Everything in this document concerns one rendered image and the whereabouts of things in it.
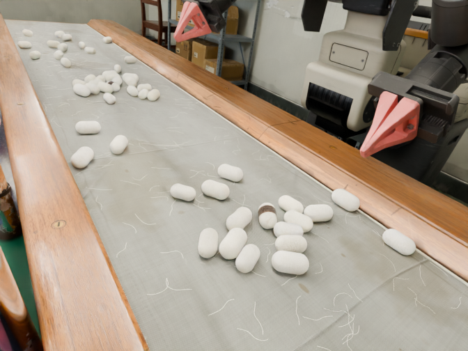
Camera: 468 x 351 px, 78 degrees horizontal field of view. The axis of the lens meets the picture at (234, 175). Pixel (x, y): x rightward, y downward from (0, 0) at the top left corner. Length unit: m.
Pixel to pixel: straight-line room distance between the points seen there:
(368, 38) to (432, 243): 0.68
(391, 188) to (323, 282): 0.19
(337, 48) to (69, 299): 0.91
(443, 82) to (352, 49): 0.55
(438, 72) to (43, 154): 0.49
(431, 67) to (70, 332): 0.45
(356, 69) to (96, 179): 0.78
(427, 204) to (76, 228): 0.41
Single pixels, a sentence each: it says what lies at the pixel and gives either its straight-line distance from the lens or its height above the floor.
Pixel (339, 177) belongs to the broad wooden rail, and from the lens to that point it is 0.44.
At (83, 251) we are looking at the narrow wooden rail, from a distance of 0.28.
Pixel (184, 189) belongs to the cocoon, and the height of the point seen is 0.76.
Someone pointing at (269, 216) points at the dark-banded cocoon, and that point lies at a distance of 0.32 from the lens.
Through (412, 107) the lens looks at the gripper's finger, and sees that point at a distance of 0.40.
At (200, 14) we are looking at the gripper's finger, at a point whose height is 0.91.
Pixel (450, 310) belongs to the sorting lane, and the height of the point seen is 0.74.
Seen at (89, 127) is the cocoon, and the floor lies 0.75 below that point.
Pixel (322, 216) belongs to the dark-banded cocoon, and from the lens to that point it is 0.36.
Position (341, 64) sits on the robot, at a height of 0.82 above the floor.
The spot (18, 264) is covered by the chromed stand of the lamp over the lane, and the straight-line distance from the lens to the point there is 0.36.
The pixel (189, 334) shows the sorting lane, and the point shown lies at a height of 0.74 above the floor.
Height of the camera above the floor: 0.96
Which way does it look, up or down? 32 degrees down
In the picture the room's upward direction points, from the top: 9 degrees clockwise
